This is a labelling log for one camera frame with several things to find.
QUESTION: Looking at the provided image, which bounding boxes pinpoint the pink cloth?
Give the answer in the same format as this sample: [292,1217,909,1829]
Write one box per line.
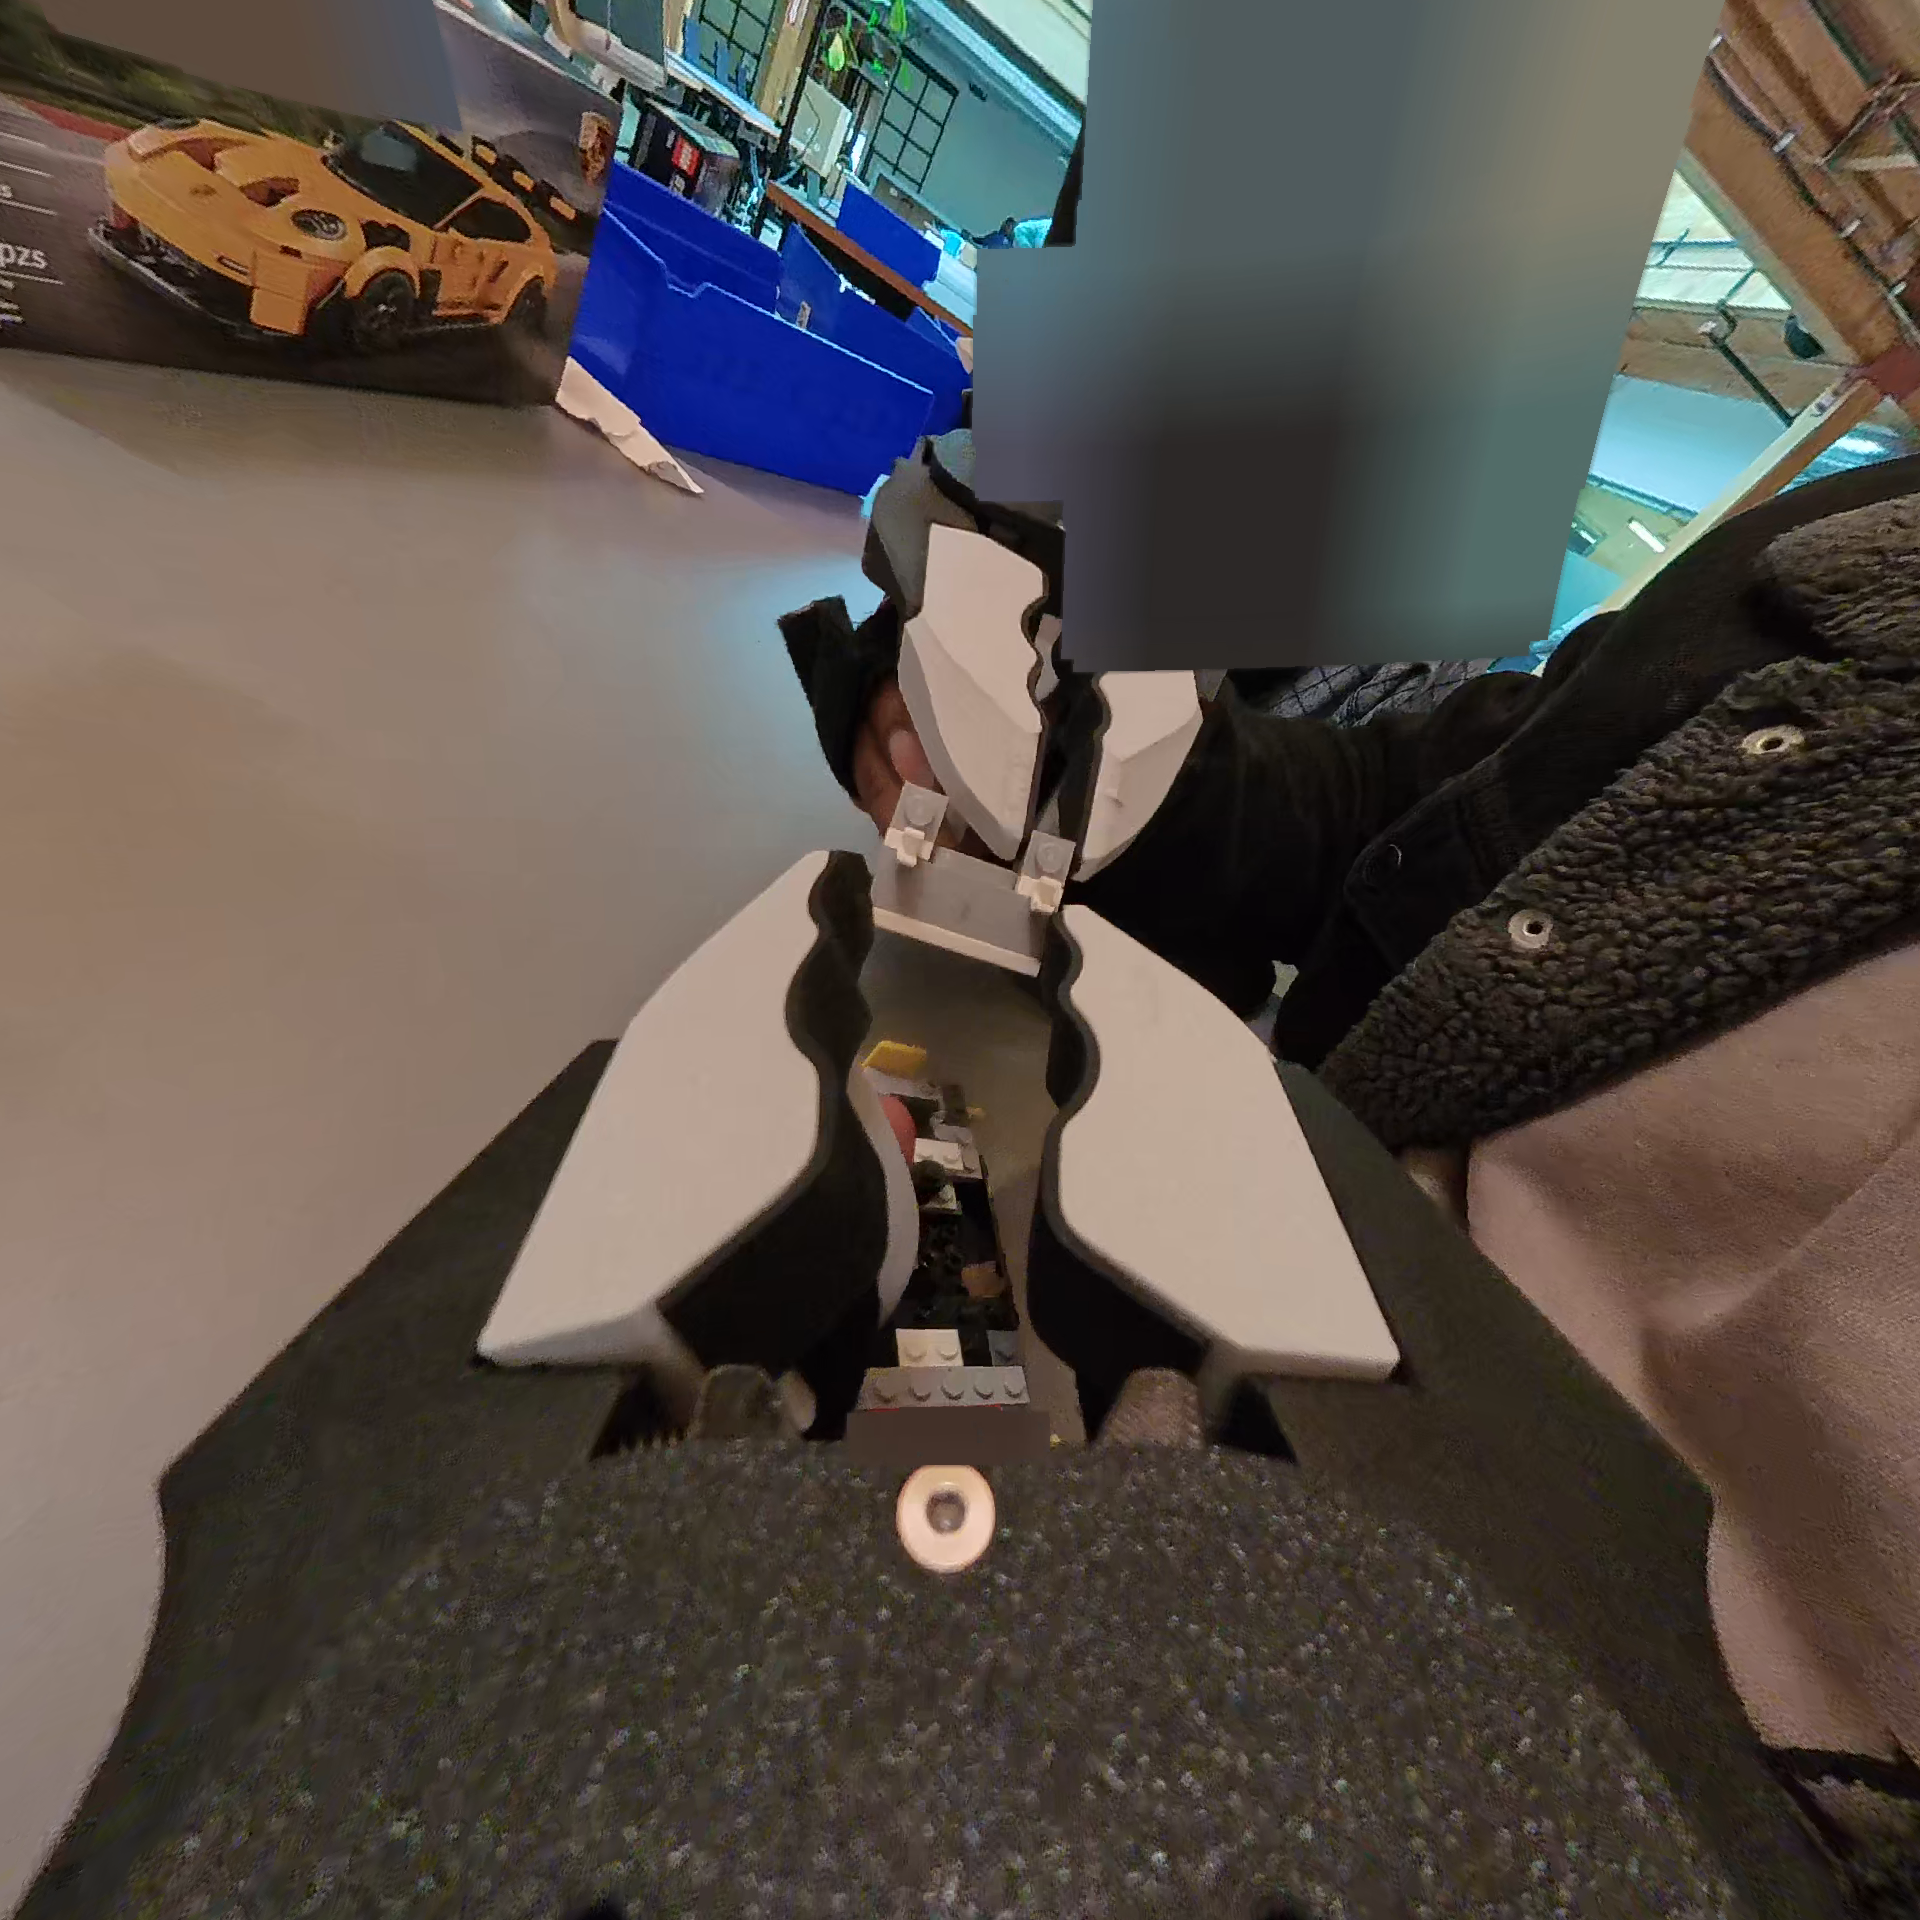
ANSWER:
[1463,975,1920,1771]

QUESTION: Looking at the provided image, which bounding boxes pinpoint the large blue bin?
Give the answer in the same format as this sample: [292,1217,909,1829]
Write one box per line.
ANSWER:
[569,157,976,497]

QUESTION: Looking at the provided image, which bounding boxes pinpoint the white crumpled tissue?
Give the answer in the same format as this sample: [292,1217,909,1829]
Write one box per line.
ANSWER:
[556,357,707,497]

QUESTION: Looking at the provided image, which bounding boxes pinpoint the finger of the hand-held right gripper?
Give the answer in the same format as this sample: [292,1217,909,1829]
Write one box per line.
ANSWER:
[1050,669,1208,886]
[900,521,1052,865]

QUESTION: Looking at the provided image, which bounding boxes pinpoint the white toy brick plate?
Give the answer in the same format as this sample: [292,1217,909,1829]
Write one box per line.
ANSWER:
[871,787,1074,975]

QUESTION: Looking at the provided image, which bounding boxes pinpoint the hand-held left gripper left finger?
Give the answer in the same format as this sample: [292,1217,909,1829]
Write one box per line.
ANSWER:
[479,849,921,1430]

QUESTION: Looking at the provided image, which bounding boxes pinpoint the dark fleece jacket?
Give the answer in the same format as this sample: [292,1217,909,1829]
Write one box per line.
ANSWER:
[1276,458,1920,1156]

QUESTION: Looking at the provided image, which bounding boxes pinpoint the person's right hand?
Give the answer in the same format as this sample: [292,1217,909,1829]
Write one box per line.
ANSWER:
[852,675,964,849]

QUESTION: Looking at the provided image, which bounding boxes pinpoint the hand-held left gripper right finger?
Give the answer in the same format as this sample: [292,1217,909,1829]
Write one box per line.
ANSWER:
[1027,907,1403,1444]

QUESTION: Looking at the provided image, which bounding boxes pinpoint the black toy car box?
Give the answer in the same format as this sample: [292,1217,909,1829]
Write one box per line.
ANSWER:
[0,0,624,410]

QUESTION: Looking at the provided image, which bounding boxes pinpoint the grey desk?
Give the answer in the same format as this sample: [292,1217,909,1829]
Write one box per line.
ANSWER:
[0,353,1292,1907]

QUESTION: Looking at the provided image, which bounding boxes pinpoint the toy brick car chassis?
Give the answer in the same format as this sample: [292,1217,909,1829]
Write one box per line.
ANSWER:
[848,1035,1052,1449]

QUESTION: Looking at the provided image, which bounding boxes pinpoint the small dark toy box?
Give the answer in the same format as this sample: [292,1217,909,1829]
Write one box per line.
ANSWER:
[632,105,745,204]

